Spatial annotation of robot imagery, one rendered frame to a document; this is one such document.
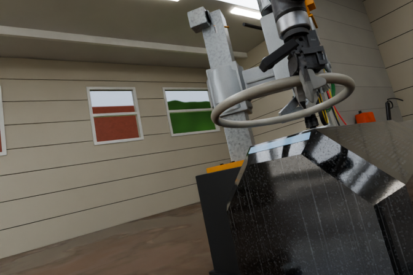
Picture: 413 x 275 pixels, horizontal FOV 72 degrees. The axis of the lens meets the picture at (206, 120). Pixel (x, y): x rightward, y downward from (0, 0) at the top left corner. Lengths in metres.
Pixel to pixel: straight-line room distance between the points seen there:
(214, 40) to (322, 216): 1.73
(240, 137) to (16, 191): 5.33
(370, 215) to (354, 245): 0.12
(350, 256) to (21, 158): 6.39
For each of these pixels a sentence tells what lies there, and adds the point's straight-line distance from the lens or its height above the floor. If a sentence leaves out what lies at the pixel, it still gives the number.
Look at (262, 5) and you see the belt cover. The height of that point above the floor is 1.61.
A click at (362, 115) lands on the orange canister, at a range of 4.80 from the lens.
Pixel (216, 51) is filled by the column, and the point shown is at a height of 1.69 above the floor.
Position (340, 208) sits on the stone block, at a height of 0.55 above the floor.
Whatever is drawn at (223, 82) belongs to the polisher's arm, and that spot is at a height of 1.40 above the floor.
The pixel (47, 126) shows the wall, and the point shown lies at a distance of 7.04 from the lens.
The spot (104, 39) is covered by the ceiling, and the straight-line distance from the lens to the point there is 6.70.
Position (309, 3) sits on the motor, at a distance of 2.52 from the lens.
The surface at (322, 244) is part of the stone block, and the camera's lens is 1.16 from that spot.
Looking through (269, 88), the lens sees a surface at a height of 0.94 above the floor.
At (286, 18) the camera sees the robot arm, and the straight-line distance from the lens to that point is 0.86.
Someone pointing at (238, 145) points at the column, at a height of 0.90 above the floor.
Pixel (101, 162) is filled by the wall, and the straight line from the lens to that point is 7.08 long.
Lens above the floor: 0.76
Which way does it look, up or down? 10 degrees up
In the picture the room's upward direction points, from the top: 12 degrees counter-clockwise
